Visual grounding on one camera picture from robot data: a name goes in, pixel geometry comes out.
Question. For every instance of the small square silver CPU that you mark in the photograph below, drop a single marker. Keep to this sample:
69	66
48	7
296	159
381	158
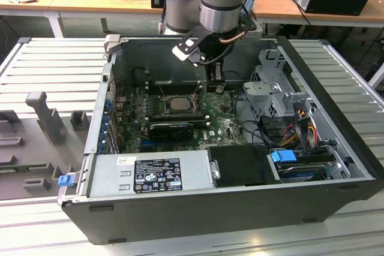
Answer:
180	103

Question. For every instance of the black RAM slot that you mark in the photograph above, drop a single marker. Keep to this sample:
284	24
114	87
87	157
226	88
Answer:
180	123
177	116
177	82
177	89

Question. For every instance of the CPU socket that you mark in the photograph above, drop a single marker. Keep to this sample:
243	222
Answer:
181	114

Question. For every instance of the grey metal drive cage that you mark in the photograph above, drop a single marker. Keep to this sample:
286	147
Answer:
264	91

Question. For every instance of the green motherboard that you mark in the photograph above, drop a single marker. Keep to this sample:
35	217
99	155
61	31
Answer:
222	124

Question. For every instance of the black graphics card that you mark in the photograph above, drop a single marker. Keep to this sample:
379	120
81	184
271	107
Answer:
171	132

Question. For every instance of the hard disk blue carrier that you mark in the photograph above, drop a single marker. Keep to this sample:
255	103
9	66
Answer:
282	157

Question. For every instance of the wooden desk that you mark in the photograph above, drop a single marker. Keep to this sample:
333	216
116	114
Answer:
90	1

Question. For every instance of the grey power supply unit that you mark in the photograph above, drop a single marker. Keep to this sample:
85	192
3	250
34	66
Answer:
105	178

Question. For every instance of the black open PC case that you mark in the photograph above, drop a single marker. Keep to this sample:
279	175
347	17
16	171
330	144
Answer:
180	223

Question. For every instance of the blue case release latch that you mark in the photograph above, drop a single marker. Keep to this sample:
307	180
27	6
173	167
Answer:
66	180

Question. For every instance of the grey parts rack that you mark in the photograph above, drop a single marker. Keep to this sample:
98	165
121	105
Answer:
36	154

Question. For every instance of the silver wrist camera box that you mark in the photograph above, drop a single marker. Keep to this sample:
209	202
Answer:
255	29

